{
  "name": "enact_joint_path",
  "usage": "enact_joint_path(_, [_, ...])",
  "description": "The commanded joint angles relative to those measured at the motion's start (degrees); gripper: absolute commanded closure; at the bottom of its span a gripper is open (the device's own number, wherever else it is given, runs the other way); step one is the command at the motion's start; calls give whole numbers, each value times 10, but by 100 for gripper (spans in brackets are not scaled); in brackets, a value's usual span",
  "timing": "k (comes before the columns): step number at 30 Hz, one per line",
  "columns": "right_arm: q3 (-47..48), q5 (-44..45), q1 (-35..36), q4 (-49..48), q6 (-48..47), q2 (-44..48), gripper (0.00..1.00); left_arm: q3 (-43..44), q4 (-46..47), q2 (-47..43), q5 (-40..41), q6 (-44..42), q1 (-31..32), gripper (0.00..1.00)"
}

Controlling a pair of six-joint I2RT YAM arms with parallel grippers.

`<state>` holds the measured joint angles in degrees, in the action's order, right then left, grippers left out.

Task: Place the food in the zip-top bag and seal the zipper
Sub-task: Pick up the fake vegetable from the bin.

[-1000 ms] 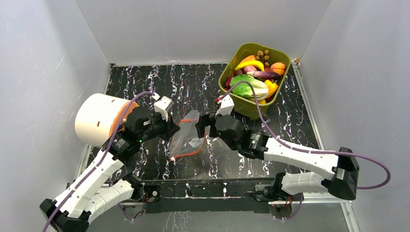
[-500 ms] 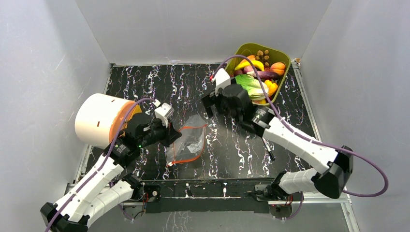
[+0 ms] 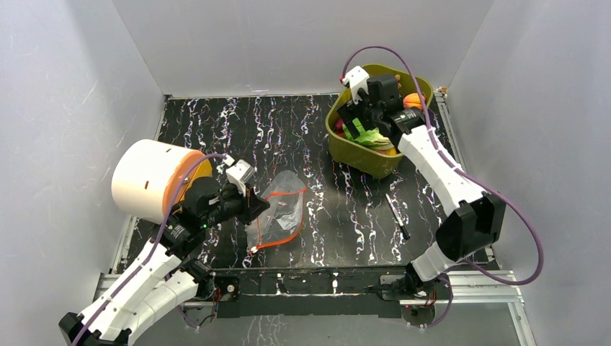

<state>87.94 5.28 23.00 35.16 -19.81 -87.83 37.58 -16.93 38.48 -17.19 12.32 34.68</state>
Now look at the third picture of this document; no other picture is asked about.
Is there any green lettuce toy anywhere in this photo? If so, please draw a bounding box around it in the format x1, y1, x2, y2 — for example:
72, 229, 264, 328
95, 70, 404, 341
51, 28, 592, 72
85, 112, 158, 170
342, 119, 394, 151

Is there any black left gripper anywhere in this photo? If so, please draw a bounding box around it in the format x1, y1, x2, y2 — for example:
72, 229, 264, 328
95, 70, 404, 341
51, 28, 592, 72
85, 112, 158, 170
202, 181, 270, 229

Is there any orange pumpkin toy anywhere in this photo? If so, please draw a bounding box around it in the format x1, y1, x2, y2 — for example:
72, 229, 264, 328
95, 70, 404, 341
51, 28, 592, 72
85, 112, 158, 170
403, 93, 426, 111

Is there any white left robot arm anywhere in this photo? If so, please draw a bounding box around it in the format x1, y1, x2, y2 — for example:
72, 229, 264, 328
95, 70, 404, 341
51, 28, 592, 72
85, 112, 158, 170
58, 177, 269, 345

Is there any black white pen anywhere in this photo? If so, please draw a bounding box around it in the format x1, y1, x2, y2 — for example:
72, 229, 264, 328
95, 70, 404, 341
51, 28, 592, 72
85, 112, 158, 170
385, 193, 411, 241

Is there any clear zip top bag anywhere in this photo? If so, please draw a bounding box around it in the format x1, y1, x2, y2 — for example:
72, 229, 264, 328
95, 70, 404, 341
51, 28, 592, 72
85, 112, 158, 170
245, 170, 307, 254

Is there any olive green plastic bin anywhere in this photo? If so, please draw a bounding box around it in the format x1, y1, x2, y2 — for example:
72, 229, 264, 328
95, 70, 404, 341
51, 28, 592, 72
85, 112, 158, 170
325, 63, 416, 179

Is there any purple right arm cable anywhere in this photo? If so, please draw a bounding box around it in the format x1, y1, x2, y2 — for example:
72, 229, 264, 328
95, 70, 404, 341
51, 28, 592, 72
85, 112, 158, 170
341, 45, 545, 286

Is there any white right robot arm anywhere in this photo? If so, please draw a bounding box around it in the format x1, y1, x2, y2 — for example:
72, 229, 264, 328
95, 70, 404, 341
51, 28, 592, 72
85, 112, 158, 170
338, 66, 506, 299

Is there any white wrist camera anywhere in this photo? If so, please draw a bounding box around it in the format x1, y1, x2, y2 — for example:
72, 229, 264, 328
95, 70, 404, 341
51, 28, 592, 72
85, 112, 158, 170
340, 66, 370, 105
226, 159, 254, 197

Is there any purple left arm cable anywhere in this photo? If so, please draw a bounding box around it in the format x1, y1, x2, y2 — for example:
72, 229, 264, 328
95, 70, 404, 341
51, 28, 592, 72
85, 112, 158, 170
71, 154, 235, 346

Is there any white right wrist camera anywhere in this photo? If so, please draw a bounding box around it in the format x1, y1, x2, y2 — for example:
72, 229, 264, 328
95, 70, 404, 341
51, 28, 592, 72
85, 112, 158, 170
340, 66, 370, 105

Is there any dark red beet toy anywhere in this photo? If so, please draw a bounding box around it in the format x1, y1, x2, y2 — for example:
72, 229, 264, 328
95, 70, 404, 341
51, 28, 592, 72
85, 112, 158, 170
334, 119, 344, 137

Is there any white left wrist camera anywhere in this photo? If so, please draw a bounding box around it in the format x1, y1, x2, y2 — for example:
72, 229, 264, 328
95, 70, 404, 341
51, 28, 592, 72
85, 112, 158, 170
226, 159, 254, 197

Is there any white orange cylinder roll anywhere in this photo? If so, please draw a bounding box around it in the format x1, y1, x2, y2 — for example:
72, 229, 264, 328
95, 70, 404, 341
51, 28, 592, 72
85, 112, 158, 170
111, 139, 212, 224

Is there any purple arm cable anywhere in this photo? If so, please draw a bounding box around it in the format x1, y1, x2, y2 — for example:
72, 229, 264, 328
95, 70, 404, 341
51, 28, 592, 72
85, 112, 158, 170
71, 154, 235, 346
341, 45, 545, 286

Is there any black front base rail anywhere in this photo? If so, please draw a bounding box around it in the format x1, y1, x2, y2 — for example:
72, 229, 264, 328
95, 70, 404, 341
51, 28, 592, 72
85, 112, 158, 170
214, 265, 426, 319

